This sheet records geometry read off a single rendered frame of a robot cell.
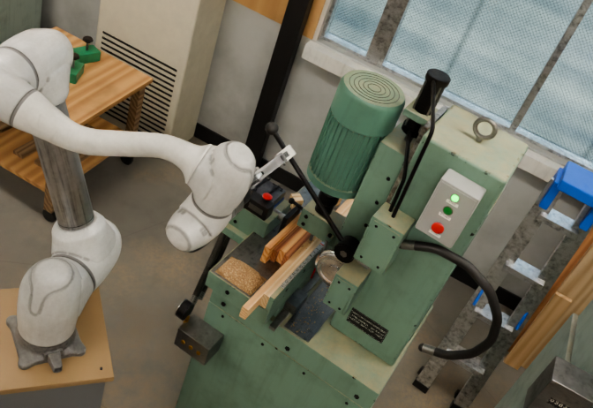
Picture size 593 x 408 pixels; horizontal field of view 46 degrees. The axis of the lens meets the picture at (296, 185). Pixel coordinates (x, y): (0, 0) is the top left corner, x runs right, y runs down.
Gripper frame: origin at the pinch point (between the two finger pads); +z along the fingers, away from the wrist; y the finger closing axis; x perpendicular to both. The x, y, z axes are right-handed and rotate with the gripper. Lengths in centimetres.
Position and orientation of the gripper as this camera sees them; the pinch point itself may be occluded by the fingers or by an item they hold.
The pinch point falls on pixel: (273, 162)
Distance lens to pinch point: 185.8
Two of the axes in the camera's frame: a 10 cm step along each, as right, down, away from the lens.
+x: -5.8, -8.1, -0.8
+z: 5.0, -4.4, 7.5
